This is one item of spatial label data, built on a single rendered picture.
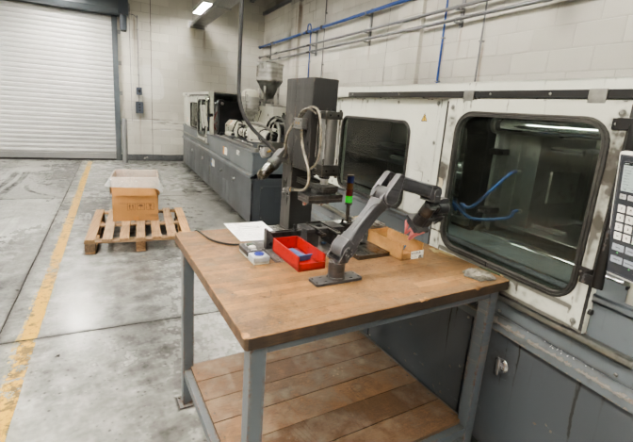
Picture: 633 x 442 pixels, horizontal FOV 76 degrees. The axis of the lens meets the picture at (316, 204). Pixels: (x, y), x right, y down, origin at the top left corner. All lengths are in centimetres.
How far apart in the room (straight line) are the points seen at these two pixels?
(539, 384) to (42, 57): 1043
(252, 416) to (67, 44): 1003
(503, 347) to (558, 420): 31
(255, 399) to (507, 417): 117
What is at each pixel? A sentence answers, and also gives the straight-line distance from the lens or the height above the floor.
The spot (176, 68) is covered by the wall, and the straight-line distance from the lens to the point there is 1092.
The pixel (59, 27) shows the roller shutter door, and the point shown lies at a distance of 1088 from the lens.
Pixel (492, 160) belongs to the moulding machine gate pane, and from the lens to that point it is 189.
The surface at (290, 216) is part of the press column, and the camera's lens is 206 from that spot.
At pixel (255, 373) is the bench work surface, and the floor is 77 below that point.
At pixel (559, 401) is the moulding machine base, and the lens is 190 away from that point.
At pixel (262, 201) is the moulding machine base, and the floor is 38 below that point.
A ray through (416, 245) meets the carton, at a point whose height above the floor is 95.
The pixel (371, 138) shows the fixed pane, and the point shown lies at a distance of 267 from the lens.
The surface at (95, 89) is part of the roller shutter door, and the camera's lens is 1076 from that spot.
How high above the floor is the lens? 151
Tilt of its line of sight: 13 degrees down
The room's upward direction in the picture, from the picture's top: 4 degrees clockwise
